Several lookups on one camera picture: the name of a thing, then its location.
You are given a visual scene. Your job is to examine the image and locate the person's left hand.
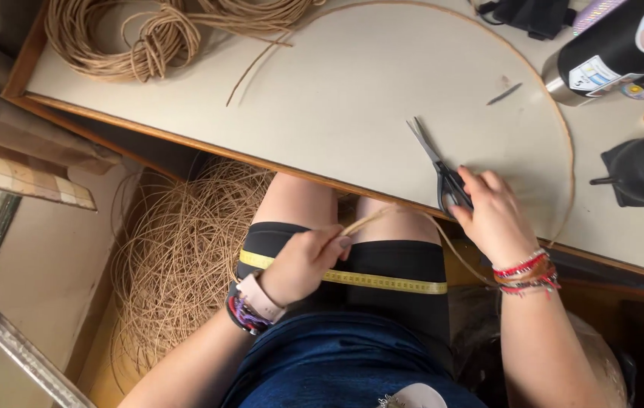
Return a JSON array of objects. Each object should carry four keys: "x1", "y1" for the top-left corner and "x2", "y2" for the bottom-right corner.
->
[{"x1": 259, "y1": 225, "x2": 353, "y2": 311}]

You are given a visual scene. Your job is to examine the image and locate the person's right hand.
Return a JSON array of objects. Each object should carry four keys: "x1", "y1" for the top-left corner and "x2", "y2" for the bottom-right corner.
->
[{"x1": 449, "y1": 165, "x2": 542, "y2": 267}]

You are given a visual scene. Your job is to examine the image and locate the long single rattan strand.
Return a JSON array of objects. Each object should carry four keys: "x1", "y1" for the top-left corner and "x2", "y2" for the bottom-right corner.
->
[{"x1": 226, "y1": 0, "x2": 577, "y2": 287}]

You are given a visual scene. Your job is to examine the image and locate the black handled scissors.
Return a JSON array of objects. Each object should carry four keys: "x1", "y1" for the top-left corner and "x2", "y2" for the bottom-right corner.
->
[{"x1": 406, "y1": 116, "x2": 475, "y2": 219}]

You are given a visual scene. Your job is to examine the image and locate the pink wrist watch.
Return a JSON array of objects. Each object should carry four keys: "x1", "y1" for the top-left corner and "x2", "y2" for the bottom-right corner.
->
[{"x1": 236, "y1": 271, "x2": 287, "y2": 324}]

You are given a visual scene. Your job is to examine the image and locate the yellow measuring tape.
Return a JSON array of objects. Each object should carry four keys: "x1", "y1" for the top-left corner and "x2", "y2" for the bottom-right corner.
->
[{"x1": 238, "y1": 249, "x2": 449, "y2": 295}]

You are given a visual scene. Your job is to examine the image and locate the blue shirt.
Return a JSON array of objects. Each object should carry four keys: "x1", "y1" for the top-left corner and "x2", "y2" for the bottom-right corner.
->
[{"x1": 219, "y1": 311, "x2": 488, "y2": 408}]

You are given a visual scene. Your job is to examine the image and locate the loose heap of rattan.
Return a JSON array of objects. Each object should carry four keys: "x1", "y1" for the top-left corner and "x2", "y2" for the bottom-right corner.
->
[{"x1": 109, "y1": 157, "x2": 277, "y2": 393}]

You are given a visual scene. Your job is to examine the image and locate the small grey sliver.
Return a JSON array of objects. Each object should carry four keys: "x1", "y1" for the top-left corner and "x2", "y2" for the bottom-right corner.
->
[{"x1": 486, "y1": 82, "x2": 524, "y2": 107}]

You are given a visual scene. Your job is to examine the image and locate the white rounded device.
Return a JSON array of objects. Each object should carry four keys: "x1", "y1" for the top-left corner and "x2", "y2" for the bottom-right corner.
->
[{"x1": 378, "y1": 383, "x2": 449, "y2": 408}]

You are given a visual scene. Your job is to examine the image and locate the black bottle with stickers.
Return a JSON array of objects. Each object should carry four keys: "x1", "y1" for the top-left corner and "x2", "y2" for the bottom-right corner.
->
[{"x1": 541, "y1": 0, "x2": 644, "y2": 108}]

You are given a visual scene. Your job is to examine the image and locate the black fabric pouch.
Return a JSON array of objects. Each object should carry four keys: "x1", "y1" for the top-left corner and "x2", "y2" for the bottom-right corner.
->
[{"x1": 475, "y1": 0, "x2": 578, "y2": 42}]

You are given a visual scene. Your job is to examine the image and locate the holographic pink case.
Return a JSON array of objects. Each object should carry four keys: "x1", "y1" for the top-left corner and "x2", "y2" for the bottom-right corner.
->
[{"x1": 572, "y1": 0, "x2": 630, "y2": 36}]

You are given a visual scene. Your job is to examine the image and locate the beige checkered cloth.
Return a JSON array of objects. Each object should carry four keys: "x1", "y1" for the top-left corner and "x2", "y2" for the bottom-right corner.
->
[{"x1": 0, "y1": 146, "x2": 98, "y2": 212}]

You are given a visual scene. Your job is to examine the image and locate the red and brown bracelets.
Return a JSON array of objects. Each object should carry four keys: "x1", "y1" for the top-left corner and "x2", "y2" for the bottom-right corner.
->
[{"x1": 491, "y1": 247, "x2": 561, "y2": 299}]

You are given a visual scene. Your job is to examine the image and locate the purple and red bracelets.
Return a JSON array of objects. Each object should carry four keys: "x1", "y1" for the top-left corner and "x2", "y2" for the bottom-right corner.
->
[{"x1": 225, "y1": 290, "x2": 273, "y2": 336}]

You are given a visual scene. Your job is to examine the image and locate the coil of rattan cord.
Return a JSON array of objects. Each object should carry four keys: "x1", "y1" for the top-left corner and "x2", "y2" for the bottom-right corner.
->
[{"x1": 44, "y1": 0, "x2": 328, "y2": 85}]

